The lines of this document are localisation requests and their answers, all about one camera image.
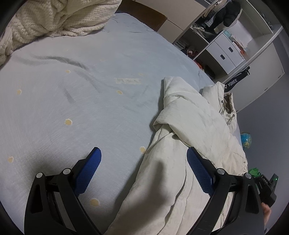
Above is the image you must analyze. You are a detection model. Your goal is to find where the light blue bed sheet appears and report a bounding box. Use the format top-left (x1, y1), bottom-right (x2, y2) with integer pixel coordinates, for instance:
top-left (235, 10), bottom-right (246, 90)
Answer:
top-left (0, 12), bottom-right (241, 234)

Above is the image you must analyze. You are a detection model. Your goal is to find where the green shopping bag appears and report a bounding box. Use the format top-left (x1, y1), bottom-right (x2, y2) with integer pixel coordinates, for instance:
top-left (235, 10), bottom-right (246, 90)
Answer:
top-left (248, 167), bottom-right (262, 178)

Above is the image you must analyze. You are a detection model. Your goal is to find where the white hooded padded jacket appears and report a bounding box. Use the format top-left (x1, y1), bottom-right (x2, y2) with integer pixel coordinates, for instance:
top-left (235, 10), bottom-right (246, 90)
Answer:
top-left (106, 77), bottom-right (247, 234)

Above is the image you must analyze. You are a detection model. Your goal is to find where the person's right hand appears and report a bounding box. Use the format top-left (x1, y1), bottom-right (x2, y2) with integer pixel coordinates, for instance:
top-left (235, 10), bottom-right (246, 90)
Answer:
top-left (261, 202), bottom-right (271, 226)

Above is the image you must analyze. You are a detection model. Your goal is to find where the white open wardrobe shelf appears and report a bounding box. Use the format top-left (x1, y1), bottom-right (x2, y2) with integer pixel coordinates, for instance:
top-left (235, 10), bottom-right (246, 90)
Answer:
top-left (173, 1), bottom-right (283, 83)

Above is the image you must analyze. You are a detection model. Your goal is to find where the dark wooden headboard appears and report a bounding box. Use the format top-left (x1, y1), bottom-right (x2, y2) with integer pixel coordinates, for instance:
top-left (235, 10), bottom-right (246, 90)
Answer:
top-left (116, 0), bottom-right (167, 31)

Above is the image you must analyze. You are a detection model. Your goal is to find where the cream knitted blanket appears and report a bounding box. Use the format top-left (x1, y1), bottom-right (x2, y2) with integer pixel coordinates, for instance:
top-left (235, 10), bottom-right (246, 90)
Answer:
top-left (1, 1), bottom-right (121, 64)

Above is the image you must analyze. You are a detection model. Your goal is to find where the blue globe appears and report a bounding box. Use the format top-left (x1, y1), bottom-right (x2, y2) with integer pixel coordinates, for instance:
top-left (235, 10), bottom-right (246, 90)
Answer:
top-left (241, 132), bottom-right (252, 149)

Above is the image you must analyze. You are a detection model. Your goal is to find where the white drawer unit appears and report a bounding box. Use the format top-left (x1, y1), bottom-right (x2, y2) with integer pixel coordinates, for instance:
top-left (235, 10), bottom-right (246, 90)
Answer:
top-left (206, 33), bottom-right (244, 74)

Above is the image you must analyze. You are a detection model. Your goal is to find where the black Yonex racket bag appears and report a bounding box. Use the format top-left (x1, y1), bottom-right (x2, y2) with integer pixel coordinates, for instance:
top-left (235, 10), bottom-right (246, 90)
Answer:
top-left (224, 66), bottom-right (250, 93)

